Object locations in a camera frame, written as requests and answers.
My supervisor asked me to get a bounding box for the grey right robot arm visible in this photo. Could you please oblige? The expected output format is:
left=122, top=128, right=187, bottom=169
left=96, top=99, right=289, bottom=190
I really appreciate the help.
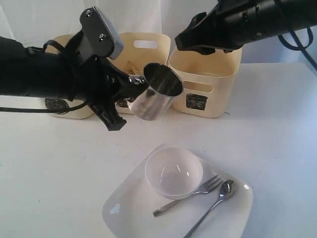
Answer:
left=175, top=0, right=317, bottom=55

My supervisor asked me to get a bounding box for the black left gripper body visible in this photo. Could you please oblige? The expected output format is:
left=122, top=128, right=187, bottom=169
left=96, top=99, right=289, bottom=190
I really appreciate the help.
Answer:
left=59, top=32, right=129, bottom=105

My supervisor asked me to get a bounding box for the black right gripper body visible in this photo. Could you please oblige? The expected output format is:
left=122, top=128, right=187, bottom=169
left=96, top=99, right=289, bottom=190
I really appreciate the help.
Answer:
left=208, top=0, right=280, bottom=50

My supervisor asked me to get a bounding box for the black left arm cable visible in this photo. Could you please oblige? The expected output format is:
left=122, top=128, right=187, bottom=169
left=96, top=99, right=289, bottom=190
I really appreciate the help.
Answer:
left=0, top=39, right=90, bottom=115

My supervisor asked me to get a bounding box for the cream bin with triangle mark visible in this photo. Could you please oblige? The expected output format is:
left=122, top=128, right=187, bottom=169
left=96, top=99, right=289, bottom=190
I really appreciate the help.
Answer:
left=108, top=32, right=171, bottom=115

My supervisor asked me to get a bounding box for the cream bin with square mark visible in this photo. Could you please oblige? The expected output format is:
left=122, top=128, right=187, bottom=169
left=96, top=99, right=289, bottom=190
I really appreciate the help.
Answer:
left=168, top=48, right=242, bottom=118

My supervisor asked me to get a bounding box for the white square plate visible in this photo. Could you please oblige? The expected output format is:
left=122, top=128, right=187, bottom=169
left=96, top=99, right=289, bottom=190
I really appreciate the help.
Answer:
left=102, top=144, right=254, bottom=238

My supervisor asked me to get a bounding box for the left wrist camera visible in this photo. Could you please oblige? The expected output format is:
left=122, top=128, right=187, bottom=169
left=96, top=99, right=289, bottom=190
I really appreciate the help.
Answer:
left=78, top=6, right=124, bottom=60

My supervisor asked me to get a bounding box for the steel spoon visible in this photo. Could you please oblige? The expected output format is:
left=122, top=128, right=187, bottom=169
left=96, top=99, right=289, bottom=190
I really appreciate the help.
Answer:
left=184, top=180, right=238, bottom=238

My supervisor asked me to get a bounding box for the cream bin with circle mark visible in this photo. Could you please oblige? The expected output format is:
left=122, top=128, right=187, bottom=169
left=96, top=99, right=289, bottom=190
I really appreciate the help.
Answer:
left=40, top=34, right=94, bottom=119

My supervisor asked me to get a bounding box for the steel fork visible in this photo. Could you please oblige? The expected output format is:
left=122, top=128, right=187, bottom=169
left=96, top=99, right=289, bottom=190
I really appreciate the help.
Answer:
left=153, top=175, right=223, bottom=217

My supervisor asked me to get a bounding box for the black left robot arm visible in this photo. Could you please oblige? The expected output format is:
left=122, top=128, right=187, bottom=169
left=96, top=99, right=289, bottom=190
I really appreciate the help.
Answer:
left=0, top=31, right=148, bottom=131

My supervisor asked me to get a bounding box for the steel mug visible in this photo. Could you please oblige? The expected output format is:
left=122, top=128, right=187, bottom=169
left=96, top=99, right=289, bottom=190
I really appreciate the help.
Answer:
left=127, top=62, right=183, bottom=121

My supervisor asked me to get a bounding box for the white plastic bowl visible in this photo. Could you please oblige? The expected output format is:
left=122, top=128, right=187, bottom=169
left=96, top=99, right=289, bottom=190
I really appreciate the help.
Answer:
left=145, top=147, right=204, bottom=200

